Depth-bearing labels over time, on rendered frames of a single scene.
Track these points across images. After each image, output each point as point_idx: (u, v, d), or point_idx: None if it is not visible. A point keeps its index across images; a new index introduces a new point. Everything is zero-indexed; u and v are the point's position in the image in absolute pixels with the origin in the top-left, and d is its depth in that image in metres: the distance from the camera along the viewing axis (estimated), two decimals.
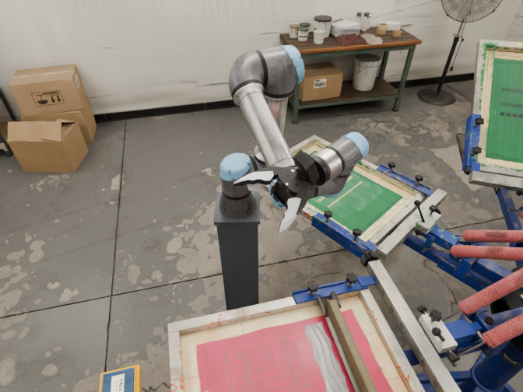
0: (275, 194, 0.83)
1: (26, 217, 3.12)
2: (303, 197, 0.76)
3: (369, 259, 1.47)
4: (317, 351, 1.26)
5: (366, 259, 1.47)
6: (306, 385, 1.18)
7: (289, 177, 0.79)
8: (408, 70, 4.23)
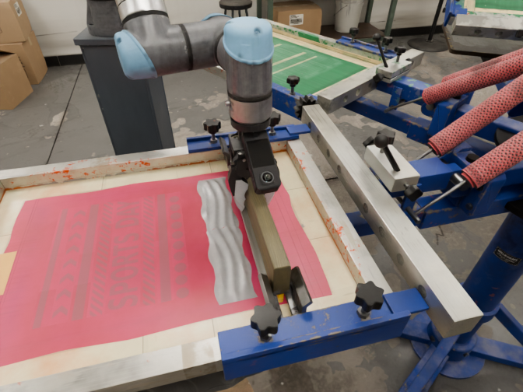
0: None
1: None
2: None
3: (304, 104, 1.02)
4: (208, 206, 0.81)
5: (301, 104, 1.03)
6: (177, 245, 0.73)
7: None
8: (395, 6, 3.79)
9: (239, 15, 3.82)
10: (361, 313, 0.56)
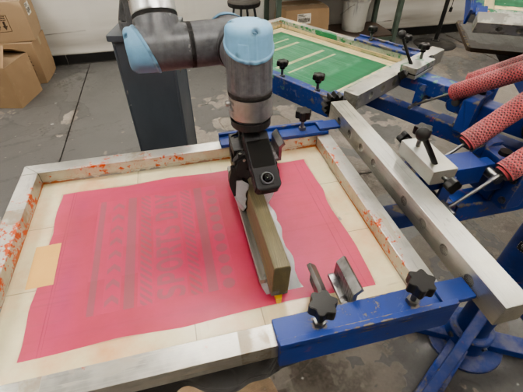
0: None
1: None
2: None
3: (332, 100, 1.04)
4: None
5: (329, 100, 1.04)
6: (219, 236, 0.75)
7: None
8: (402, 5, 3.80)
9: (247, 15, 3.83)
10: (411, 302, 0.57)
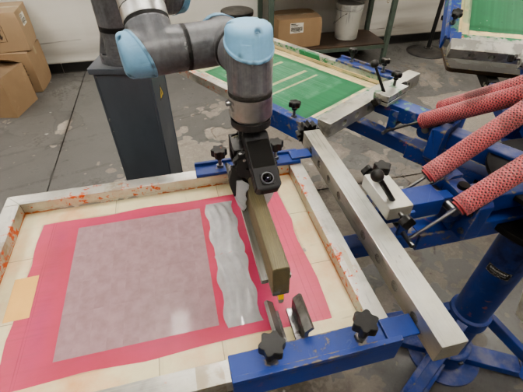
0: None
1: None
2: None
3: (306, 129, 1.08)
4: (215, 230, 0.87)
5: (303, 129, 1.08)
6: None
7: None
8: (394, 15, 3.84)
9: None
10: (358, 338, 0.61)
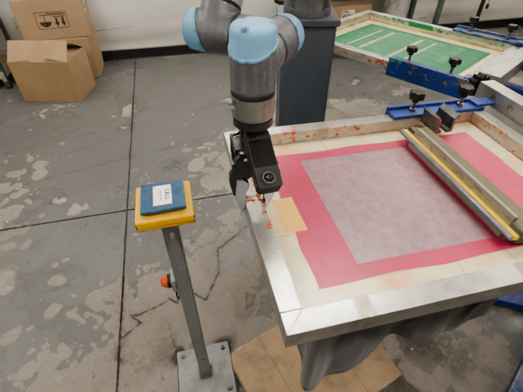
0: None
1: (27, 140, 2.77)
2: None
3: (480, 80, 1.12)
4: None
5: (477, 80, 1.12)
6: None
7: (250, 169, 0.67)
8: (444, 2, 3.89)
9: None
10: None
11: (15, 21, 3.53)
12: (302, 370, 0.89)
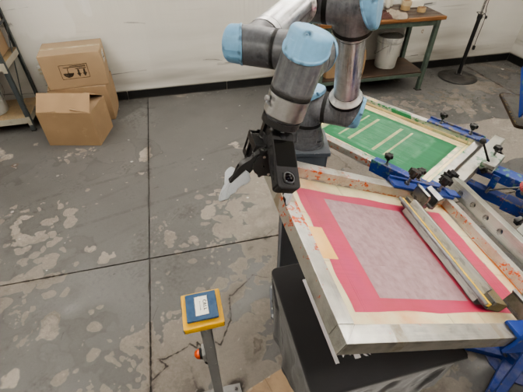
0: None
1: (56, 187, 3.10)
2: None
3: (452, 176, 1.40)
4: None
5: (450, 175, 1.40)
6: None
7: (266, 167, 0.67)
8: (432, 47, 4.21)
9: None
10: None
11: (39, 68, 3.86)
12: None
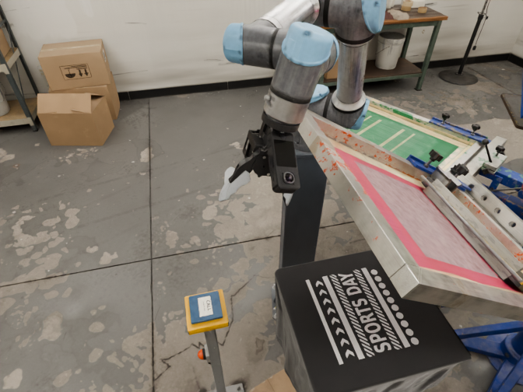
0: None
1: (57, 187, 3.11)
2: None
3: None
4: None
5: None
6: None
7: (266, 167, 0.67)
8: (433, 47, 4.22)
9: None
10: None
11: (40, 69, 3.86)
12: None
